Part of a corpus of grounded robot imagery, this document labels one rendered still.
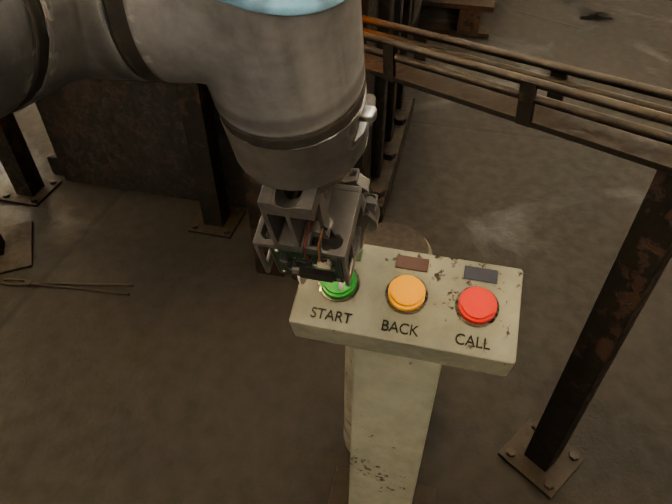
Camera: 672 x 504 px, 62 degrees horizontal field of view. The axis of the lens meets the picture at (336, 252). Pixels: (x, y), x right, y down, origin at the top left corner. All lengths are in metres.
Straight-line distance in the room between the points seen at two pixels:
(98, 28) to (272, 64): 0.08
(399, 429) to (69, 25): 0.62
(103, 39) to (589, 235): 1.57
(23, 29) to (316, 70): 0.12
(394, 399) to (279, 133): 0.47
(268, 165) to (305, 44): 0.09
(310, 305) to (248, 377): 0.69
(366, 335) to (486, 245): 1.05
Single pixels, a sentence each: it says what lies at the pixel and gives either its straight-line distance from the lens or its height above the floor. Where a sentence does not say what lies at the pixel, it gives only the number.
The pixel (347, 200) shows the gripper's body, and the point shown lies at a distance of 0.42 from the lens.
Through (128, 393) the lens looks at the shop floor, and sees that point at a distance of 1.32.
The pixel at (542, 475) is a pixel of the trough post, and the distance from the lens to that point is 1.21.
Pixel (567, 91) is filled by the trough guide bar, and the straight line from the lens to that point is 0.75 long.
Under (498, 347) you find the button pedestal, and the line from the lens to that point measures 0.60.
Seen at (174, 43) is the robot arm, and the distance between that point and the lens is 0.28.
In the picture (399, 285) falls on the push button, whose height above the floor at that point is 0.61.
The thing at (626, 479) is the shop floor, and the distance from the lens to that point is 1.28.
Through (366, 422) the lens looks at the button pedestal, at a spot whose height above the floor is 0.38.
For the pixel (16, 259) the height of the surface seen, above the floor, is 0.01.
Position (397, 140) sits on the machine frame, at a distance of 1.88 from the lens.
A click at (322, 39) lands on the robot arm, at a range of 0.27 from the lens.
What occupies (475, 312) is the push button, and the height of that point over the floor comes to 0.61.
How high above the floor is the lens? 1.05
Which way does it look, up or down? 43 degrees down
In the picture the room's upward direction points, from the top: straight up
